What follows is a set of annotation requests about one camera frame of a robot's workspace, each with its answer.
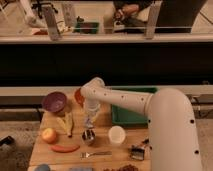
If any green plastic tray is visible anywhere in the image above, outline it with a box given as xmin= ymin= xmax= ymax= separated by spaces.
xmin=111 ymin=86 xmax=157 ymax=126

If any blue round object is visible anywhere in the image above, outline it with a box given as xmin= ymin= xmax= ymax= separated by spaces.
xmin=34 ymin=164 xmax=51 ymax=171

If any small metal cup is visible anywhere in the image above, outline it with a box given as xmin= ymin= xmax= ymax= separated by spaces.
xmin=82 ymin=129 xmax=95 ymax=146

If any silver metal fork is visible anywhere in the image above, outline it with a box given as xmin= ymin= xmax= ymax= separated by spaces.
xmin=80 ymin=151 xmax=112 ymax=158

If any purple bowl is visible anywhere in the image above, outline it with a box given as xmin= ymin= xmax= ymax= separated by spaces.
xmin=42 ymin=91 xmax=67 ymax=113

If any white plastic cup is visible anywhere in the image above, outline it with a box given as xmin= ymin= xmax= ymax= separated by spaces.
xmin=108 ymin=126 xmax=126 ymax=146

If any orange bowl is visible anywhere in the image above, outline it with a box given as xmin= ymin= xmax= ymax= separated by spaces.
xmin=74 ymin=89 xmax=84 ymax=106

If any right metal bracket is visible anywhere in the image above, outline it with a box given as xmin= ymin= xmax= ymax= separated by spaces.
xmin=145 ymin=2 xmax=161 ymax=39

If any yellow corn cob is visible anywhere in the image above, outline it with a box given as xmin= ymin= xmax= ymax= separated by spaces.
xmin=56 ymin=113 xmax=73 ymax=137

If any metal bracket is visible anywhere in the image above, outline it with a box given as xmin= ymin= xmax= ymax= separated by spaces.
xmin=42 ymin=6 xmax=60 ymax=41
xmin=145 ymin=2 xmax=161 ymax=39

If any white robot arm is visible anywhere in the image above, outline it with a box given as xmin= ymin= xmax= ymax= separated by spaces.
xmin=80 ymin=77 xmax=202 ymax=171

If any metal binder clip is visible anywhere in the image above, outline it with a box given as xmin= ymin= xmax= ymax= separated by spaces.
xmin=130 ymin=146 xmax=145 ymax=161

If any left metal bracket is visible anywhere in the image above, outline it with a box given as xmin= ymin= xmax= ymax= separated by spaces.
xmin=42 ymin=6 xmax=60 ymax=41

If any brown snack pile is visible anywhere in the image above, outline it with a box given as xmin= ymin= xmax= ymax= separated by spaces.
xmin=103 ymin=164 xmax=139 ymax=171

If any light blue towel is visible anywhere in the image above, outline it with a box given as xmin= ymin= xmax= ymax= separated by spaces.
xmin=84 ymin=116 xmax=94 ymax=129

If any green bin in background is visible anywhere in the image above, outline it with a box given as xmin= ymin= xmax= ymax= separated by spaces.
xmin=74 ymin=22 xmax=99 ymax=34

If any red yellow apple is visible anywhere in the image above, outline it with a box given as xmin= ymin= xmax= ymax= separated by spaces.
xmin=41 ymin=128 xmax=57 ymax=144

